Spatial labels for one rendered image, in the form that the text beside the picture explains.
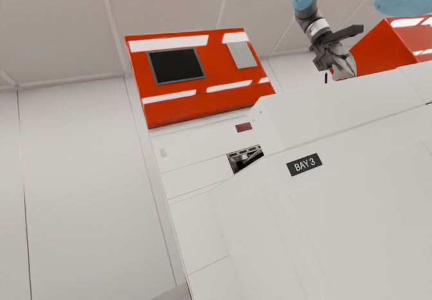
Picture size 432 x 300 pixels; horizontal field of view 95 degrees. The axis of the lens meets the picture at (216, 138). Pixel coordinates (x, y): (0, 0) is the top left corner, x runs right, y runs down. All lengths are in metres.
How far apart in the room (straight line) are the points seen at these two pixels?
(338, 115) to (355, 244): 0.30
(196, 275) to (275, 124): 0.77
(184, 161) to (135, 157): 1.62
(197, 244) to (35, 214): 2.07
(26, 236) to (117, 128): 1.36
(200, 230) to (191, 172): 0.28
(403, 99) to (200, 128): 0.83
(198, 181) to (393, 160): 0.75
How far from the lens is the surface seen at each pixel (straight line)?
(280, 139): 0.48
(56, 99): 3.18
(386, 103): 0.77
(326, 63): 0.84
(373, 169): 0.61
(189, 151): 1.06
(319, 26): 0.88
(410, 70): 0.97
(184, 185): 1.01
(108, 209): 2.57
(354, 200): 0.55
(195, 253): 1.02
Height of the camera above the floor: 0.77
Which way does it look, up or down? 16 degrees up
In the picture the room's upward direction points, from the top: 20 degrees counter-clockwise
